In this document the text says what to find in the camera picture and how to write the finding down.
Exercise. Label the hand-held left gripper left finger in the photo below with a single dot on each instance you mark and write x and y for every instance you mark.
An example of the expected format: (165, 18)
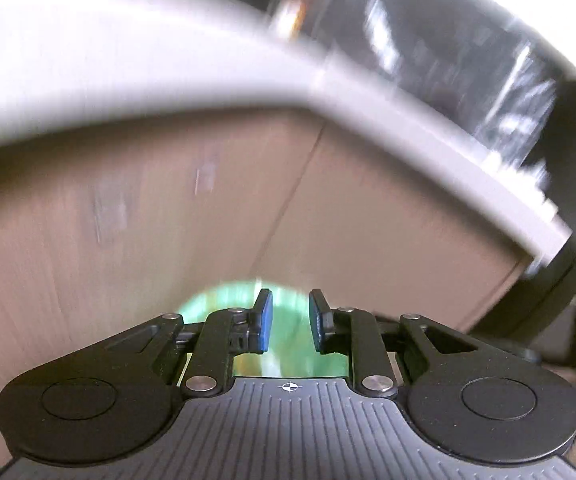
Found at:
(266, 320)

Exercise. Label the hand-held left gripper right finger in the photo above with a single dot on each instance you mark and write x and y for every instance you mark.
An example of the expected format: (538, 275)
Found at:
(315, 320)

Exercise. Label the green packet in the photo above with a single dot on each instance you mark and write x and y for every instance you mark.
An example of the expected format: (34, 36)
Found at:
(288, 340)

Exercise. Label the wooden cabinet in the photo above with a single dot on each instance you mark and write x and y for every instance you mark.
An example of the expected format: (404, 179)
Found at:
(117, 260)

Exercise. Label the dark shiny object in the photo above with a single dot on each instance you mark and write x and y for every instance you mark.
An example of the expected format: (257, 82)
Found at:
(418, 35)

